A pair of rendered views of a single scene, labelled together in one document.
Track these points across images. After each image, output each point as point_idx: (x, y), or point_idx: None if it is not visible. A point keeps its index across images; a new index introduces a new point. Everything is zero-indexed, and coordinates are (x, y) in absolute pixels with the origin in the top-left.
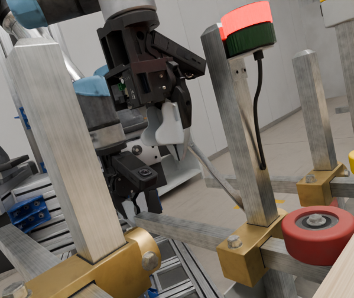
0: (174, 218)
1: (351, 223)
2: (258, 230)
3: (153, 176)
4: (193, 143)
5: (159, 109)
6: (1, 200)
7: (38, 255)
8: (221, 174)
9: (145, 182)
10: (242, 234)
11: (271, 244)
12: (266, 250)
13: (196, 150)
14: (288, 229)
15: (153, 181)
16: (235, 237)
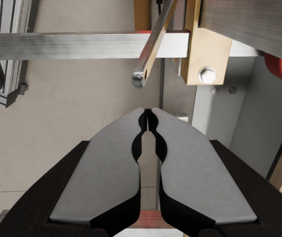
0: (60, 38)
1: None
2: (221, 37)
3: None
4: (146, 67)
5: (117, 233)
6: None
7: (134, 233)
8: (167, 10)
9: (4, 80)
10: (205, 52)
11: (237, 46)
12: (233, 56)
13: (150, 63)
14: None
15: None
16: (211, 76)
